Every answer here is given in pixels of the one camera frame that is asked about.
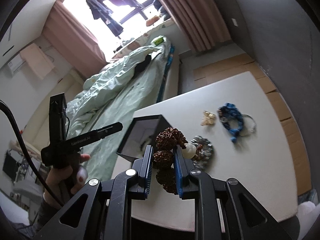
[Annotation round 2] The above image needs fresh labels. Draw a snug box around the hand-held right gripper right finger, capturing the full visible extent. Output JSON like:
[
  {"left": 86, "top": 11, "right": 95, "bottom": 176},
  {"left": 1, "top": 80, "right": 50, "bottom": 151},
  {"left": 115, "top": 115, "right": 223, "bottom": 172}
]
[{"left": 172, "top": 147, "right": 293, "bottom": 240}]

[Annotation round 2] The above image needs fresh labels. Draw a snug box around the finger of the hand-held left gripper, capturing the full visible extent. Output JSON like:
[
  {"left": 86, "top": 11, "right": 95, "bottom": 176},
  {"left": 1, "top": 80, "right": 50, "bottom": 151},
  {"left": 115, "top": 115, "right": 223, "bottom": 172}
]
[
  {"left": 49, "top": 92, "right": 68, "bottom": 145},
  {"left": 81, "top": 122, "right": 124, "bottom": 145}
]

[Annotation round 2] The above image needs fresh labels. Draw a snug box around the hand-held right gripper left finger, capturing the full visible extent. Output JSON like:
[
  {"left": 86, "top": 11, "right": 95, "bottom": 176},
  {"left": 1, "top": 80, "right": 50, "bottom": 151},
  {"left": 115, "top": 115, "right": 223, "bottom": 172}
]
[{"left": 32, "top": 145, "right": 154, "bottom": 240}]

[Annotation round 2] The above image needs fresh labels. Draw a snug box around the silver metal watch band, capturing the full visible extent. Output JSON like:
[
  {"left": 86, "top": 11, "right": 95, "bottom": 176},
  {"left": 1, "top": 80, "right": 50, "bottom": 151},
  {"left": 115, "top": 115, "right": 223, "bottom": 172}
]
[{"left": 190, "top": 135, "right": 215, "bottom": 168}]

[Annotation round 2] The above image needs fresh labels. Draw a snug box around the brown bead bracelet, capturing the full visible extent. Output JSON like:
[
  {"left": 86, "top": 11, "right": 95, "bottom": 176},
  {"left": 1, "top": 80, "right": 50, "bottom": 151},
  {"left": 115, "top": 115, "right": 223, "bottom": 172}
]
[{"left": 152, "top": 127, "right": 203, "bottom": 194}]

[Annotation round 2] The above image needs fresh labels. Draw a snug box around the black jewelry box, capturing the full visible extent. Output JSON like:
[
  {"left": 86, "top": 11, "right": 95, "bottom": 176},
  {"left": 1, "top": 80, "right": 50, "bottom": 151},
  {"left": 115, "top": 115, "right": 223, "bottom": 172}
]
[{"left": 117, "top": 115, "right": 175, "bottom": 163}]

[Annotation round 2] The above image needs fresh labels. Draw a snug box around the gold jewelry piece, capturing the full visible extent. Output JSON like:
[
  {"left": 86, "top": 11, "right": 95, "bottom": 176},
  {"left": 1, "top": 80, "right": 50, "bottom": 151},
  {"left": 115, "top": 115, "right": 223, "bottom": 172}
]
[{"left": 200, "top": 110, "right": 217, "bottom": 127}]

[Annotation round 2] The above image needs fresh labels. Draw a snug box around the blue braided bracelet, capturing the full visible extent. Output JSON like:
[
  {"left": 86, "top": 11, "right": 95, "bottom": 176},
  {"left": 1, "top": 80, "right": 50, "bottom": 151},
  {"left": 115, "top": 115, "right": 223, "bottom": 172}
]
[{"left": 217, "top": 102, "right": 245, "bottom": 144}]

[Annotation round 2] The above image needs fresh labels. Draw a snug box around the silver bangle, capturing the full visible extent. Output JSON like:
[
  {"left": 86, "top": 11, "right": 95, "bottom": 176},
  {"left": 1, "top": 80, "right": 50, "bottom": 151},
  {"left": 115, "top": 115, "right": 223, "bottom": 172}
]
[{"left": 239, "top": 114, "right": 258, "bottom": 137}]

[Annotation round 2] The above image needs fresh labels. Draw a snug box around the person's left forearm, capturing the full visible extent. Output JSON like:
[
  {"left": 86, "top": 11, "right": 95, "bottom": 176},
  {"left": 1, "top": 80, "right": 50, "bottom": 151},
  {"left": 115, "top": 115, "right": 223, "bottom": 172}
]
[{"left": 30, "top": 200, "right": 64, "bottom": 239}]

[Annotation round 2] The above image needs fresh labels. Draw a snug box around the person's left hand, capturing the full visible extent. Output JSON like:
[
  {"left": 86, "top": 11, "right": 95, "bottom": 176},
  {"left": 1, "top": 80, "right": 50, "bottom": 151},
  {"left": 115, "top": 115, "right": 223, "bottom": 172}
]
[{"left": 43, "top": 154, "right": 91, "bottom": 209}]

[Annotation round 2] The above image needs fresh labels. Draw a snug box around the bed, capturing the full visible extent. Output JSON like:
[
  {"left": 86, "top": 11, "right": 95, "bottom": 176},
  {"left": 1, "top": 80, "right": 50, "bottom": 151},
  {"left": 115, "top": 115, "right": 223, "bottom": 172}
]
[{"left": 25, "top": 36, "right": 181, "bottom": 183}]

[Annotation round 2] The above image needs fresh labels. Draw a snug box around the light green duvet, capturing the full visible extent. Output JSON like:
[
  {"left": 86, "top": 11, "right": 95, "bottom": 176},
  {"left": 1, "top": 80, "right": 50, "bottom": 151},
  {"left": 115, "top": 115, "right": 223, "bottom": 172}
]
[{"left": 65, "top": 44, "right": 173, "bottom": 137}]

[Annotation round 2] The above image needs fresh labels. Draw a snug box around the beige towel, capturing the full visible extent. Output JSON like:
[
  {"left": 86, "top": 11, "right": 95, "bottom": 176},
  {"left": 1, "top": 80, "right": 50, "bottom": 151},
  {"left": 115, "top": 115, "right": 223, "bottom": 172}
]
[{"left": 20, "top": 43, "right": 55, "bottom": 75}]

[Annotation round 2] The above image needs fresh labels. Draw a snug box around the white air conditioner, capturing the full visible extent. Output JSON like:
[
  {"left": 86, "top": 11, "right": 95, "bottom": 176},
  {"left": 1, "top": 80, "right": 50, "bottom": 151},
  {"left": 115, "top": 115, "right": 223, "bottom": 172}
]
[{"left": 5, "top": 54, "right": 27, "bottom": 72}]

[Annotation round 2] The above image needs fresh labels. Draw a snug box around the black cloth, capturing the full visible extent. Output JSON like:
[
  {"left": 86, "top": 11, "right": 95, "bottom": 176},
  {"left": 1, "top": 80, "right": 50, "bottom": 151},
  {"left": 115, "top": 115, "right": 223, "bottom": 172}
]
[{"left": 134, "top": 54, "right": 153, "bottom": 72}]

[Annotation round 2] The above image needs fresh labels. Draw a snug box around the pink curtain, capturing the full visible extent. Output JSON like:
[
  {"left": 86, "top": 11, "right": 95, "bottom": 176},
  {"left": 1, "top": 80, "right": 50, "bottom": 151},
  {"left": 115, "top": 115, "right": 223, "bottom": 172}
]
[
  {"left": 44, "top": 0, "right": 107, "bottom": 67},
  {"left": 150, "top": 0, "right": 232, "bottom": 52}
]

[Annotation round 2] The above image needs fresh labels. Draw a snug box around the printed window seat cushion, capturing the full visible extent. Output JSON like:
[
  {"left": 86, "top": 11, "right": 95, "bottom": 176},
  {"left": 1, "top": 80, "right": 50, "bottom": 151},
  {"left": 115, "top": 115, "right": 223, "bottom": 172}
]
[{"left": 112, "top": 20, "right": 173, "bottom": 58}]

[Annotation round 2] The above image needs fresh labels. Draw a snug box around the orange plush toy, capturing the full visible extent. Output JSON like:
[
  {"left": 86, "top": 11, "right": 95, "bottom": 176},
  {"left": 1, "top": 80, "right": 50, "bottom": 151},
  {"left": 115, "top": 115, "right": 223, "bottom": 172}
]
[{"left": 146, "top": 16, "right": 161, "bottom": 27}]

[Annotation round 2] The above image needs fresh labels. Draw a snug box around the white low table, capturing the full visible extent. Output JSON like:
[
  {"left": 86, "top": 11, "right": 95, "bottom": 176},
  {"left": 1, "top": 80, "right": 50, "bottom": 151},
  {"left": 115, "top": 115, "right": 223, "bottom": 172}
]
[{"left": 193, "top": 53, "right": 314, "bottom": 197}]

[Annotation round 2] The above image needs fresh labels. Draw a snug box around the dark blue plush toy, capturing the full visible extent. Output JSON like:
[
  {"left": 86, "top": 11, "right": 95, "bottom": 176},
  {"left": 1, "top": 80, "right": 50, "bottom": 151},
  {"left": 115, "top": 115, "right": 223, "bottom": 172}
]
[{"left": 152, "top": 0, "right": 171, "bottom": 20}]

